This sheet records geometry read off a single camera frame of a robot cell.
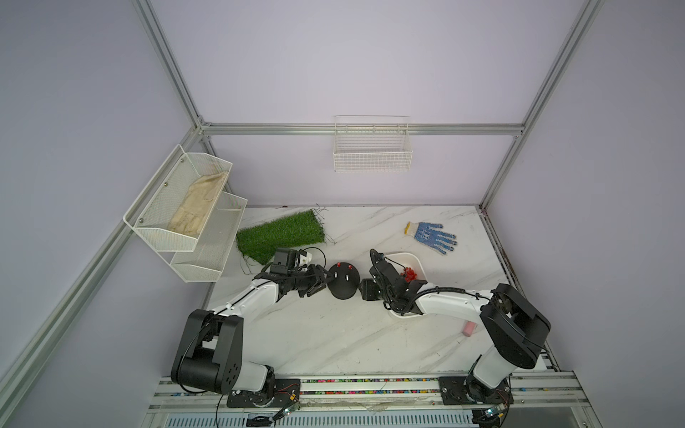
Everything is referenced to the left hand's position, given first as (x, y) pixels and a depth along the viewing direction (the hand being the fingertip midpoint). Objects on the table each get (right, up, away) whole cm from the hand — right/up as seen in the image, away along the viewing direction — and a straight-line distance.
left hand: (330, 283), depth 86 cm
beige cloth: (-40, +28, -5) cm, 50 cm away
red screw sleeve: (+3, +6, +2) cm, 7 cm away
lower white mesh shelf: (-36, +8, -11) cm, 38 cm away
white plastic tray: (+28, +7, +10) cm, 31 cm away
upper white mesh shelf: (-47, +23, -8) cm, 53 cm away
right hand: (+12, -3, +4) cm, 13 cm away
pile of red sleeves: (+29, +1, +10) cm, 30 cm away
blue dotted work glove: (+38, +16, +25) cm, 48 cm away
